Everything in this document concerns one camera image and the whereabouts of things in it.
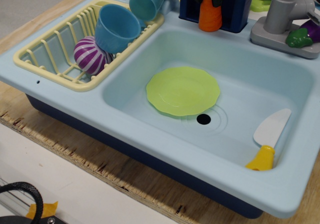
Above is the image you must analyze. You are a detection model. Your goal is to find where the orange toy carrot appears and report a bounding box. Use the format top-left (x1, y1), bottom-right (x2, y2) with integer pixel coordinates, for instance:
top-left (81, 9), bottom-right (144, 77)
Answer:
top-left (198, 0), bottom-right (223, 32)

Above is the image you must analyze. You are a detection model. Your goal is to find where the light green plastic plate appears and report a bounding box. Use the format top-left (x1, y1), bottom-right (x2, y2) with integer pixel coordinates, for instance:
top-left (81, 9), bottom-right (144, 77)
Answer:
top-left (146, 66), bottom-right (221, 117)

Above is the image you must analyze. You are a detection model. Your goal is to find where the dark blue utensil holder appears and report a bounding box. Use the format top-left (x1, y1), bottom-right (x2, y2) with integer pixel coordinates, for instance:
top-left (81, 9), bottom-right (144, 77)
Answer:
top-left (179, 0), bottom-right (252, 33)

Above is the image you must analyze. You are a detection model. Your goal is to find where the green toy piece background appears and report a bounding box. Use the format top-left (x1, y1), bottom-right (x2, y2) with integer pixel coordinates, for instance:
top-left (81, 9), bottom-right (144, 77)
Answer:
top-left (250, 0), bottom-right (272, 13)

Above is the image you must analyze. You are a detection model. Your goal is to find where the teal plastic cup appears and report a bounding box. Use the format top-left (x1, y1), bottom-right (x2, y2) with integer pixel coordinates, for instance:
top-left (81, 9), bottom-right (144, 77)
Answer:
top-left (129, 0), bottom-right (164, 21)

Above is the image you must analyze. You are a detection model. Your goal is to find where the grey toy faucet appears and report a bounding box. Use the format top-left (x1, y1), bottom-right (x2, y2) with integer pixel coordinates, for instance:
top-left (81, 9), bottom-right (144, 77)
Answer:
top-left (250, 0), bottom-right (320, 59)

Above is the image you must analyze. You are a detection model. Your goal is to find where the blue plastic cup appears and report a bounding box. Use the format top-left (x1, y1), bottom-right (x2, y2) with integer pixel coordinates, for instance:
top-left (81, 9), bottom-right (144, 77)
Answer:
top-left (94, 4), bottom-right (141, 54)

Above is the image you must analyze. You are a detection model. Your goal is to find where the purple toy eggplant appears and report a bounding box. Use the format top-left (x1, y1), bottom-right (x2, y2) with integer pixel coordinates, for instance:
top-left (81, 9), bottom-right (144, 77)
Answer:
top-left (285, 20), bottom-right (320, 48)

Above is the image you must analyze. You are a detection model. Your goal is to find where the purple white striped ball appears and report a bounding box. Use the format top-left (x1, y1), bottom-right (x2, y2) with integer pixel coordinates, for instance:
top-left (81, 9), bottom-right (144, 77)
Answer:
top-left (73, 36), bottom-right (114, 76)

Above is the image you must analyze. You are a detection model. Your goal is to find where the light blue toy sink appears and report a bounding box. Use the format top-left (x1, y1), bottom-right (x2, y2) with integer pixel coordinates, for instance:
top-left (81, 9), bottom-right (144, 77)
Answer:
top-left (0, 0), bottom-right (320, 218)

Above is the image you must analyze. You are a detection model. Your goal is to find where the cream dish drying rack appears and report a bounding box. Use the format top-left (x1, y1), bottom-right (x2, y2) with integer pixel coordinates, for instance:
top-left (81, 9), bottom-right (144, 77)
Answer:
top-left (13, 0), bottom-right (165, 92)

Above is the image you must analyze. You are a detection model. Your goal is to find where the plywood base board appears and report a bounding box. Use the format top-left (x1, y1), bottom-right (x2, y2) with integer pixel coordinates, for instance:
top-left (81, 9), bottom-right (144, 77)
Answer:
top-left (0, 0), bottom-right (320, 224)

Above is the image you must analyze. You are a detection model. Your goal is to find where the yellow masking tape piece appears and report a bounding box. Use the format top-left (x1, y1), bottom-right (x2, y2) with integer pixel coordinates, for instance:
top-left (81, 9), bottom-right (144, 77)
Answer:
top-left (25, 201), bottom-right (59, 220)

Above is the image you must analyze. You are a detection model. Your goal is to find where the toy knife yellow handle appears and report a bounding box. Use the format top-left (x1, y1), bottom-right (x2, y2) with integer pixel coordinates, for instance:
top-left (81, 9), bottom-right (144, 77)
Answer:
top-left (245, 108), bottom-right (292, 171)

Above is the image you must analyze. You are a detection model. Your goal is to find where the black braided cable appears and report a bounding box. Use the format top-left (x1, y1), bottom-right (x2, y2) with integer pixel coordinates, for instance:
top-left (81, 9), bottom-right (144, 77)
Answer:
top-left (0, 181), bottom-right (45, 221)

